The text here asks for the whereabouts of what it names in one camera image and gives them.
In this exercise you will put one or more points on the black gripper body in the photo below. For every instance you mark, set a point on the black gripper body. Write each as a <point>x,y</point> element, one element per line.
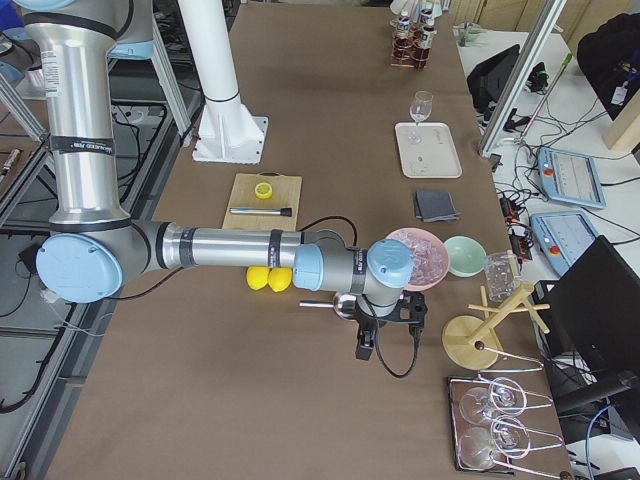
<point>368,322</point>

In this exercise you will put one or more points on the copper wire bottle basket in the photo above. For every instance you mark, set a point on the copper wire bottle basket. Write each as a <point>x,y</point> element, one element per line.
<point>414,35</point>

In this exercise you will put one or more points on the tea bottle one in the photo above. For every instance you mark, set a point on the tea bottle one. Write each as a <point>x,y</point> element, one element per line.
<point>401,41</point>

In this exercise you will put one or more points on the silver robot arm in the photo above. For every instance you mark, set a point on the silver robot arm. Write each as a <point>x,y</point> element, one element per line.
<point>96,247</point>

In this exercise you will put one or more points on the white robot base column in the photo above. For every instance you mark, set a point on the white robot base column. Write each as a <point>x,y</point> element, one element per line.
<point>228,132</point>

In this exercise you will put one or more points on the tea bottle three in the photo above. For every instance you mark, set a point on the tea bottle three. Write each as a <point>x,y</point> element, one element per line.
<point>423,46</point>

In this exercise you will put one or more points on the tea bottle two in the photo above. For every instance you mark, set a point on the tea bottle two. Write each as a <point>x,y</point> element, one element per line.
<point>426,12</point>

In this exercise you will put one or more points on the pink bowl of ice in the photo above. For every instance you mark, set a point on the pink bowl of ice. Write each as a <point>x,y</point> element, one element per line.
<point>431,259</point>

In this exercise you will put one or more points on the wooden cup tree stand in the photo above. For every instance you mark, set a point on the wooden cup tree stand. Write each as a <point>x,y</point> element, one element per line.
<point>472,343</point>

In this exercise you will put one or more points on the steel ice scoop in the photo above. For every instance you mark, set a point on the steel ice scoop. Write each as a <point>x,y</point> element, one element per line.
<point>343,305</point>

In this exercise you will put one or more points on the green bowl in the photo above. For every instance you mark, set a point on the green bowl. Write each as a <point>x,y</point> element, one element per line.
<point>466,256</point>

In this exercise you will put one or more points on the glass mug on stand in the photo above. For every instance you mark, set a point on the glass mug on stand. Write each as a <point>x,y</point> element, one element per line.
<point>502,275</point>

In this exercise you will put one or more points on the grey folded cloth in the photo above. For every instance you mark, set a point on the grey folded cloth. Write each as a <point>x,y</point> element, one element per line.
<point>433,206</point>

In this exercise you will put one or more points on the black wine glass rack tray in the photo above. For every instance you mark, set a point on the black wine glass rack tray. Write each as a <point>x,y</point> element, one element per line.
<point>457,387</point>

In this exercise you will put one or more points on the hanging wine glass upper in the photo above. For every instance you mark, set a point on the hanging wine glass upper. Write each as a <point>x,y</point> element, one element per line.
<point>489,399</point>

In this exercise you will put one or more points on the hanging wine glass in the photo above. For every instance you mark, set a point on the hanging wine glass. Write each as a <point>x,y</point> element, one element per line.
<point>500,445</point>
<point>489,399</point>

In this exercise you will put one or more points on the yellow lemon right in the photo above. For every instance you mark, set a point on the yellow lemon right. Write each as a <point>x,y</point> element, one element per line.
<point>279,279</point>

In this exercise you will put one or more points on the yellow lemon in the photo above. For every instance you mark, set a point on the yellow lemon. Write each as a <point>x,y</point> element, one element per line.
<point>279,279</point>
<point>257,277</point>

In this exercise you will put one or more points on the hanging wine glass lower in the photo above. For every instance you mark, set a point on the hanging wine glass lower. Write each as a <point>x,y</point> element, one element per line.
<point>500,445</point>

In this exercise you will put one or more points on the yellow lemon left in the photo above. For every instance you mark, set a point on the yellow lemon left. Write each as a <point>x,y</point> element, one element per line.
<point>257,277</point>

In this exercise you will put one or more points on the white rabbit tray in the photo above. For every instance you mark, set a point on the white rabbit tray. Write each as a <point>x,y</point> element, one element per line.
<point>427,151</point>

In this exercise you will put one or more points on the steel muddler black tip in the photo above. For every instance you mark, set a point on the steel muddler black tip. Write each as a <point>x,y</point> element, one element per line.
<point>253,211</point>

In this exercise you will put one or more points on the blue teach pendant near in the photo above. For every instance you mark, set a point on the blue teach pendant near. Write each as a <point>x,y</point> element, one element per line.
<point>563,237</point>

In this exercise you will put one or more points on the blue teach pendant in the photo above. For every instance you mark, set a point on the blue teach pendant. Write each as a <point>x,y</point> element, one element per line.
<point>563,237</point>
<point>570,178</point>

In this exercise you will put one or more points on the bamboo cutting board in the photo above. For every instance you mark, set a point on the bamboo cutting board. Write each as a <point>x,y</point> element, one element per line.
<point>286,192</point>

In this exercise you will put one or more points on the black monitor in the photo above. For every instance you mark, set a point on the black monitor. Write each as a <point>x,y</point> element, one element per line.
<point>597,303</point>

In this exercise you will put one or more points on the half lemon slice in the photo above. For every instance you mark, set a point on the half lemon slice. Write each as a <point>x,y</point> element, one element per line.
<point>263,190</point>

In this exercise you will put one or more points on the wine glass on tray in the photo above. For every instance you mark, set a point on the wine glass on tray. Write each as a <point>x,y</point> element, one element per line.
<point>419,111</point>

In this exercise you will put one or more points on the blue teach pendant far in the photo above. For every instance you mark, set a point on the blue teach pendant far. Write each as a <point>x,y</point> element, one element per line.
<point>570,178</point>

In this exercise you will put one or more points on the black laptop bag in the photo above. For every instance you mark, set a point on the black laptop bag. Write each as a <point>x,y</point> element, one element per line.
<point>487,80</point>

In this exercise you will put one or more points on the aluminium frame post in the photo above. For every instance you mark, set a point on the aluminium frame post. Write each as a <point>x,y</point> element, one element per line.
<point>533,45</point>

